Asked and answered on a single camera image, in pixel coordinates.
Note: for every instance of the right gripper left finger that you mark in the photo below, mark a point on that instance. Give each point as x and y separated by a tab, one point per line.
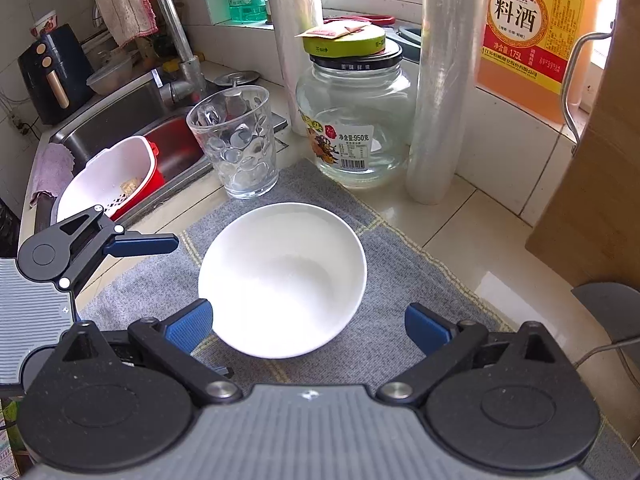
166	346

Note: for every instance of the plastic wrap roll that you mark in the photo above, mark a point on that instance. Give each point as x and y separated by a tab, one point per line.
290	18
452	31

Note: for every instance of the large glass jar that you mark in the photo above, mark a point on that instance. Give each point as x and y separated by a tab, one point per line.
356	102

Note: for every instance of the purple cloth at sink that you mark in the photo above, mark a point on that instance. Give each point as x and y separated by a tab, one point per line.
53	171

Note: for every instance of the black air fryer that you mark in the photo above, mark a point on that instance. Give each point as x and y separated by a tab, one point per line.
55	71

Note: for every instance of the orange cooking wine jug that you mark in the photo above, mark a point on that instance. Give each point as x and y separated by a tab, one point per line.
526	48

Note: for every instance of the white colander red basin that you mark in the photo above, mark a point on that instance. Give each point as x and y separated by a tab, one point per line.
117	179

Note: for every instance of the grey checked cloth mat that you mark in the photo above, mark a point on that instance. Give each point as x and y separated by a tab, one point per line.
309	417

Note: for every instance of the steel faucet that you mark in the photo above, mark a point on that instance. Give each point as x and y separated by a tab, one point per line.
192	84

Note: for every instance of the bamboo cutting board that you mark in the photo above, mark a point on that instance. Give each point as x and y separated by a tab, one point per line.
589	231

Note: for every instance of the clear drinking glass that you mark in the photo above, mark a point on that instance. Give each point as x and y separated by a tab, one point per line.
234	129

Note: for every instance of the pink white dish rag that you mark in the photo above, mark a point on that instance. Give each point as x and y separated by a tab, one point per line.
127	20

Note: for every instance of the white bowl front left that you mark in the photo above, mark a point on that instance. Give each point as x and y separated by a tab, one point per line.
283	280

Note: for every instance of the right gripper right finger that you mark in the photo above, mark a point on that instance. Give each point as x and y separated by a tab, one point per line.
448	349

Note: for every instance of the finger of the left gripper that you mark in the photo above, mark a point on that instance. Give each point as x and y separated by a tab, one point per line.
134	244

